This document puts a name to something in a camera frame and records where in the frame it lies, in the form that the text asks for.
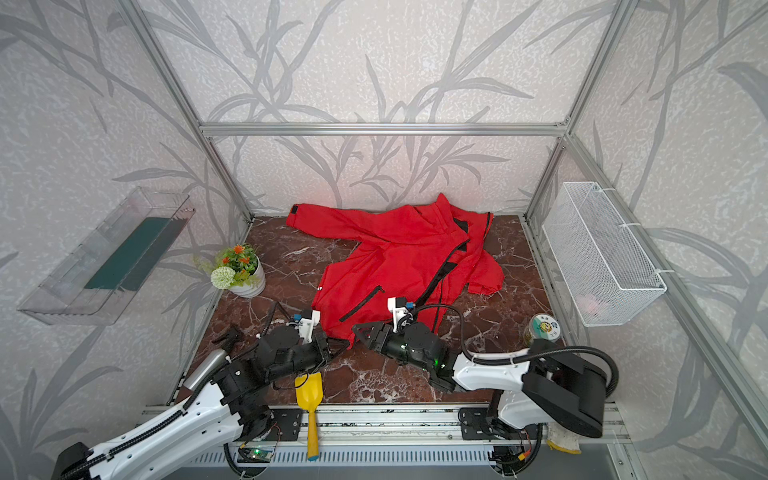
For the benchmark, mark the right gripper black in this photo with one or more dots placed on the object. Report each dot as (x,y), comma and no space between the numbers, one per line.
(379,339)

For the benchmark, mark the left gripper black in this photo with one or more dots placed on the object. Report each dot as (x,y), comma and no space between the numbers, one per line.
(322,348)

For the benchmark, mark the red jacket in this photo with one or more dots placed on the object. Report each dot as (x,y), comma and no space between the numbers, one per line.
(428,254)

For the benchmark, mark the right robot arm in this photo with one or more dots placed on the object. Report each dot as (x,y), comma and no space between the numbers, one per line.
(545,383)

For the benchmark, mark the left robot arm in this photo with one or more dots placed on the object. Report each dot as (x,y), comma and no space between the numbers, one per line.
(228,406)

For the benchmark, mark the yellow plastic scoop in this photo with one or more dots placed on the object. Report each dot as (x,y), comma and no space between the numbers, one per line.
(309,394)

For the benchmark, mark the silver spray bottle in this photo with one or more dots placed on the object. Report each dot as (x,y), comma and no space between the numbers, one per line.
(215,359)

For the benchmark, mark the potted artificial flower plant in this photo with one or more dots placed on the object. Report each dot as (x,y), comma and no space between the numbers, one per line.
(237,269)

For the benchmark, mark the green circuit board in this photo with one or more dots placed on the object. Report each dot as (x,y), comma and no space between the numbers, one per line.
(255,455)

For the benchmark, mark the green label tin can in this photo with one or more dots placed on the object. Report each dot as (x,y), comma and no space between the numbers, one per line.
(542,326)

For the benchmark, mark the white work glove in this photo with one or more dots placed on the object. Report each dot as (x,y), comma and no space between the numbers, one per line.
(563,441)

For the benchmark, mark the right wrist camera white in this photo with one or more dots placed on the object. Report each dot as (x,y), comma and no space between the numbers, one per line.
(402,312)

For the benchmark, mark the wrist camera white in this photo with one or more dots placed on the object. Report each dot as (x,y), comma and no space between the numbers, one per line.
(306,321)
(402,312)

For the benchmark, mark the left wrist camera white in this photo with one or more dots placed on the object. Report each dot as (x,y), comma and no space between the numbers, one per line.
(306,321)

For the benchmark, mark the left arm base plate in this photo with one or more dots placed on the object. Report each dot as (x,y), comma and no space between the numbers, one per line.
(276,423)

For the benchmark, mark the aluminium frame rail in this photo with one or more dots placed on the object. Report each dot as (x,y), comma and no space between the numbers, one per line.
(405,424)

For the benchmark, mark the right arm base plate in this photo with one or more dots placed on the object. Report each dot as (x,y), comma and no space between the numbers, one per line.
(477,424)

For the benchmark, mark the white wire mesh basket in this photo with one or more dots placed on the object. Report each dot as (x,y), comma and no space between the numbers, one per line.
(609,276)

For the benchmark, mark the clear acrylic wall shelf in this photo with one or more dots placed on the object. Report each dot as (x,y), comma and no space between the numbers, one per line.
(95,283)

